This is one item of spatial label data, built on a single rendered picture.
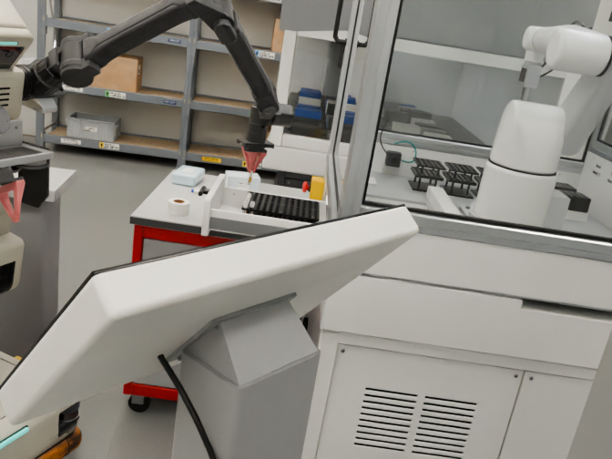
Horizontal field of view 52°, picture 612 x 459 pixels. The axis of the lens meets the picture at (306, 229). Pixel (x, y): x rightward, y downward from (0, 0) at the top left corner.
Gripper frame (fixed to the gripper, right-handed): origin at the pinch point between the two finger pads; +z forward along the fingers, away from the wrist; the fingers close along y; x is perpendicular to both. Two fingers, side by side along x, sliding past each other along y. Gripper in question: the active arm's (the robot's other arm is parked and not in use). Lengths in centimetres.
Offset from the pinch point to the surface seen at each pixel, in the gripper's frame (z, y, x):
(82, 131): 84, 27, 381
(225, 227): 11.4, -14.3, -18.1
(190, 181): 19, -1, 47
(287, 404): -1, -45, -110
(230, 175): 16, 15, 46
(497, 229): -14, 16, -84
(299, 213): 6.0, 6.1, -22.2
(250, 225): 9.6, -8.3, -21.6
